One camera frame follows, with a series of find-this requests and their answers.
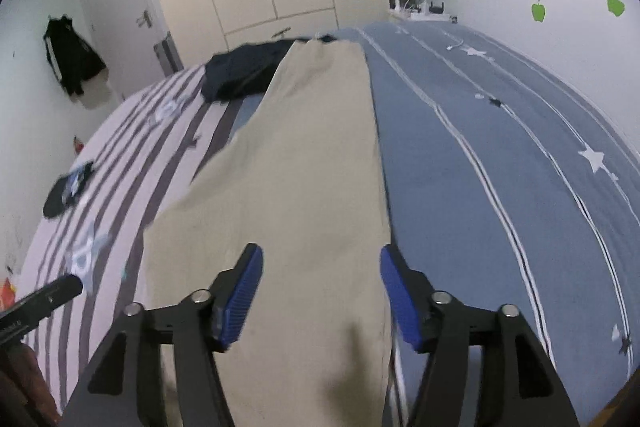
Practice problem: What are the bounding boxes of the khaki pants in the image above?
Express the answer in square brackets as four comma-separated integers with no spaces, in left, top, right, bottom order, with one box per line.
[142,39,393,427]

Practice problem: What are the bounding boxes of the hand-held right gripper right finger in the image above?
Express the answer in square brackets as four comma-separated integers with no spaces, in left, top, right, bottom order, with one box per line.
[379,244,581,427]

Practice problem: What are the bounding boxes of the silver ribbed trunk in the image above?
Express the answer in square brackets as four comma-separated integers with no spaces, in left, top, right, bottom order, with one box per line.
[153,32,183,75]

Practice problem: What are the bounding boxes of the white nightstand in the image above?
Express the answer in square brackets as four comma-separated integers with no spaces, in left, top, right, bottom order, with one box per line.
[389,7,458,24]

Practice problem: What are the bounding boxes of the dark navy garment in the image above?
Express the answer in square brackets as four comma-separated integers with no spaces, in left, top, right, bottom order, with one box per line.
[200,35,336,104]

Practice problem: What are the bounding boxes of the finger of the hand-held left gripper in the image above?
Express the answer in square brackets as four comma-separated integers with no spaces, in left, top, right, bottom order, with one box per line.
[27,274,84,314]

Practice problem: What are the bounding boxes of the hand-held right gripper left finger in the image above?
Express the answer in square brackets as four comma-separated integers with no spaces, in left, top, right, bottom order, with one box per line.
[62,243,264,427]

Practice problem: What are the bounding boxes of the folded black printed t-shirt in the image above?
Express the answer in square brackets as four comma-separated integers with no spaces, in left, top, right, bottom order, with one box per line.
[42,162,96,220]

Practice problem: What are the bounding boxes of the white door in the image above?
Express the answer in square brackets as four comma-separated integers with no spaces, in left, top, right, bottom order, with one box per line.
[75,0,173,102]

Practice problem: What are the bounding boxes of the bed with striped star sheet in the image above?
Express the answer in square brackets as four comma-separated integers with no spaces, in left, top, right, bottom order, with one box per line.
[15,22,633,427]

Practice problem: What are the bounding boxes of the person's left hand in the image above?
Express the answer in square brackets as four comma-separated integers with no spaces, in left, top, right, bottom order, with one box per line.
[0,346,58,427]

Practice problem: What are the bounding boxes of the black hanging jacket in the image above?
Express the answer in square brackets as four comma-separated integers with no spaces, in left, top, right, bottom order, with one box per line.
[42,16,108,98]

